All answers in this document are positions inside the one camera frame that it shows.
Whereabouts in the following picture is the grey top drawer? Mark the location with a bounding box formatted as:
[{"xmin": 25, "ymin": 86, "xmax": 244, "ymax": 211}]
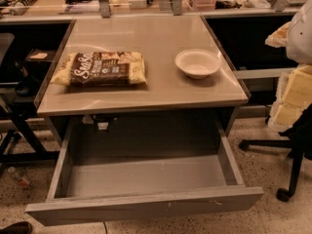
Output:
[{"xmin": 26, "ymin": 116, "xmax": 263, "ymax": 225}]

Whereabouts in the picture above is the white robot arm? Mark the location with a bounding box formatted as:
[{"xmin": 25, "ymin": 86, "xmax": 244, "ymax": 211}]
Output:
[{"xmin": 265, "ymin": 0, "xmax": 312, "ymax": 132}]

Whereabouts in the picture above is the grey drawer cabinet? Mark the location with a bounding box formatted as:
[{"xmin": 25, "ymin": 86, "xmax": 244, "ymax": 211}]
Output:
[{"xmin": 34, "ymin": 15, "xmax": 252, "ymax": 148}]

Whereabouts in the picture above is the black office chair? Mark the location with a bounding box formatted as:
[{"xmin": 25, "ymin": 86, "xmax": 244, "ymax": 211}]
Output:
[{"xmin": 238, "ymin": 102, "xmax": 312, "ymax": 203}]

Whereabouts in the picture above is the white paper bowl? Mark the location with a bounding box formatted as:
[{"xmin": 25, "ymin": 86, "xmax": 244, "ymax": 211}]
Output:
[{"xmin": 175, "ymin": 49, "xmax": 221, "ymax": 79}]

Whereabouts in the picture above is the brown yellow snack bag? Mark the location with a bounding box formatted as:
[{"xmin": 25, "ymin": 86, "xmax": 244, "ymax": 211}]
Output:
[{"xmin": 51, "ymin": 52, "xmax": 147, "ymax": 87}]

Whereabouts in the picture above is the black side stand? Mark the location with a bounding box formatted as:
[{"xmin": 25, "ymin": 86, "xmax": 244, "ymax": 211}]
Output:
[{"xmin": 0, "ymin": 65, "xmax": 59, "ymax": 167}]

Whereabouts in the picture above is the plastic bottle on floor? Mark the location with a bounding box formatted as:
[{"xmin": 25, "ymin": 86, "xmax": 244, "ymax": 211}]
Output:
[{"xmin": 8, "ymin": 167, "xmax": 30, "ymax": 188}]

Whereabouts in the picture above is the brown shoe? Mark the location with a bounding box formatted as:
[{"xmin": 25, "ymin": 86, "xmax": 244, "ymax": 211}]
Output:
[{"xmin": 0, "ymin": 221, "xmax": 32, "ymax": 234}]

